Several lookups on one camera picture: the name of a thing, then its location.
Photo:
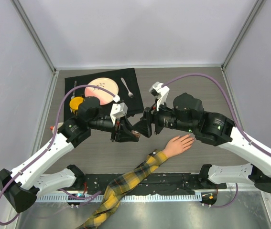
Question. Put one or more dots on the black cloth placemat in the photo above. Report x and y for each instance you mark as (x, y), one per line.
(135, 104)

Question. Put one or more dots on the glitter nail polish bottle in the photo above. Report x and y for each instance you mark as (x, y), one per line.
(135, 133)

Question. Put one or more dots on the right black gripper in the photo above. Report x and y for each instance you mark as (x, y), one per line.
(144, 129)

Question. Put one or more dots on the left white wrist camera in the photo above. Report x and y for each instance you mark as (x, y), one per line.
(119, 109)

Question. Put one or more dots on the yellow plaid sleeve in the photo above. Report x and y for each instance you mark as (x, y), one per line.
(120, 187)

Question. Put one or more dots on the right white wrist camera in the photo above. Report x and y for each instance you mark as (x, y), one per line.
(160, 92)

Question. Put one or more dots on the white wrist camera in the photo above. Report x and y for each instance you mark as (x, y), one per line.
(160, 92)
(119, 109)

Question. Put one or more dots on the white cup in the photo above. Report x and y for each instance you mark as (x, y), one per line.
(58, 126)

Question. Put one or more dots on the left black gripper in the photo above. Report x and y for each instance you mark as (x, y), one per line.
(123, 136)

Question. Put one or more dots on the pink ceramic plate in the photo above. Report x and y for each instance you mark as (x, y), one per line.
(104, 97)

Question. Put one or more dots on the silver fork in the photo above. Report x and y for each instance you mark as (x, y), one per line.
(130, 94)

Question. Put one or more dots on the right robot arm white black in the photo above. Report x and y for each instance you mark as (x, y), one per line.
(213, 129)

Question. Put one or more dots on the yellow cup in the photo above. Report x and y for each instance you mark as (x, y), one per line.
(75, 102)

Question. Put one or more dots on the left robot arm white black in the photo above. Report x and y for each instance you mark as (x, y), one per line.
(27, 182)

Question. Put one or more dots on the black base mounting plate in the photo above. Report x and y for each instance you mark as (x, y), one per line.
(156, 183)

